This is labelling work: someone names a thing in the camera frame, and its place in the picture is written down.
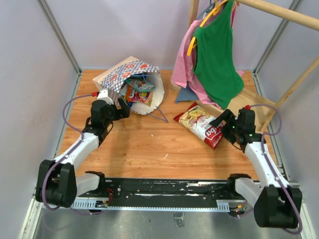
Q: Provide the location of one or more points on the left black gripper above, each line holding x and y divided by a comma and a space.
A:
124, 112

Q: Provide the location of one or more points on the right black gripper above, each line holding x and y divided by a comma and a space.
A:
224, 116

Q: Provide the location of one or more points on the red chips bag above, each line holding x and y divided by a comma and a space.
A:
197, 120

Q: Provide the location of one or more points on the blue checkered paper bag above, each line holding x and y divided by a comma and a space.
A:
114, 80

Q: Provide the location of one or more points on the green tank top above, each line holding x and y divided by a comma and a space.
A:
214, 67

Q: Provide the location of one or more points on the pink shirt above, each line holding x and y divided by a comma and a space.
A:
184, 65

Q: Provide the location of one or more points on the yellow hanger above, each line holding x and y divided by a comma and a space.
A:
214, 11

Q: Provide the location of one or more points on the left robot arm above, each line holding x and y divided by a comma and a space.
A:
57, 185

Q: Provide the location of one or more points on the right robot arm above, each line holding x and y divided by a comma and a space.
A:
275, 203

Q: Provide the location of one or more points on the orange snack packet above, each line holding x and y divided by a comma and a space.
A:
129, 96

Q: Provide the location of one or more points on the teal snack packet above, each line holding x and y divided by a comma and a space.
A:
140, 85

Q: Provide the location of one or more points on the wooden clothes rack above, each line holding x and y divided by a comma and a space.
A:
246, 97

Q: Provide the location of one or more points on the blue crumpled cloth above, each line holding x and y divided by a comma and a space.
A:
186, 94

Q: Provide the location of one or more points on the grey hanger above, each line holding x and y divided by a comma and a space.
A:
201, 16

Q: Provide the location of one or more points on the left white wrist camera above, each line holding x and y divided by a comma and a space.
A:
103, 95

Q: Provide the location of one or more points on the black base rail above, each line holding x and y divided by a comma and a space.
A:
177, 195

